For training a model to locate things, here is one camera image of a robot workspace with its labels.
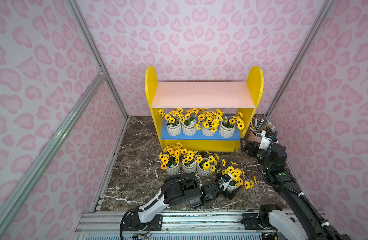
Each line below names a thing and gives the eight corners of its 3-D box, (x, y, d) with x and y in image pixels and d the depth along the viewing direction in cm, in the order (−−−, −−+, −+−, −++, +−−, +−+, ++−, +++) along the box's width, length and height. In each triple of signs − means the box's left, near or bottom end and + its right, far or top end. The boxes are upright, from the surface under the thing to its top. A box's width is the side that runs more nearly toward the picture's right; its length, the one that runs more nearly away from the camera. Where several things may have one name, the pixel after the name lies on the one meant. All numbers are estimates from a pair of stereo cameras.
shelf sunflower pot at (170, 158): (162, 176, 91) (158, 163, 78) (165, 153, 101) (161, 139, 88) (181, 176, 91) (180, 163, 78) (182, 153, 100) (181, 139, 88)
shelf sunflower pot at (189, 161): (182, 173, 90) (180, 161, 78) (182, 162, 95) (181, 149, 83) (196, 173, 90) (197, 161, 78) (195, 162, 95) (196, 148, 83)
